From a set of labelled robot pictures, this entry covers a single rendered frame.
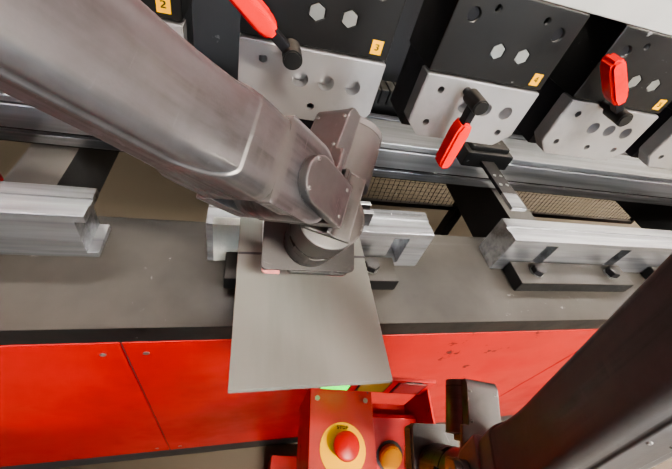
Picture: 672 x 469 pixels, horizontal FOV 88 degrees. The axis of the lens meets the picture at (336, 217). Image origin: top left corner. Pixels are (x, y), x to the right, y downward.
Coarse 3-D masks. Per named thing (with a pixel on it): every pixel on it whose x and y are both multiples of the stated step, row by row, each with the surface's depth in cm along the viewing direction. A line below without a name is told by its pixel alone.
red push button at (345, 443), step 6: (342, 432) 52; (348, 432) 52; (336, 438) 51; (342, 438) 51; (348, 438) 51; (354, 438) 52; (336, 444) 51; (342, 444) 51; (348, 444) 51; (354, 444) 51; (336, 450) 50; (342, 450) 50; (348, 450) 50; (354, 450) 50; (342, 456) 50; (348, 456) 50; (354, 456) 50
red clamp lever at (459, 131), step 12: (468, 96) 38; (480, 96) 38; (468, 108) 39; (480, 108) 37; (456, 120) 41; (468, 120) 39; (456, 132) 40; (468, 132) 40; (444, 144) 42; (456, 144) 41; (444, 156) 43
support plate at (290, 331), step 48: (240, 240) 48; (240, 288) 43; (288, 288) 44; (336, 288) 46; (240, 336) 39; (288, 336) 40; (336, 336) 41; (240, 384) 35; (288, 384) 36; (336, 384) 38
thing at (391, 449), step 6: (390, 444) 59; (384, 450) 58; (390, 450) 58; (396, 450) 58; (384, 456) 58; (390, 456) 58; (396, 456) 58; (384, 462) 58; (390, 462) 58; (396, 462) 58; (384, 468) 58; (390, 468) 58; (396, 468) 58
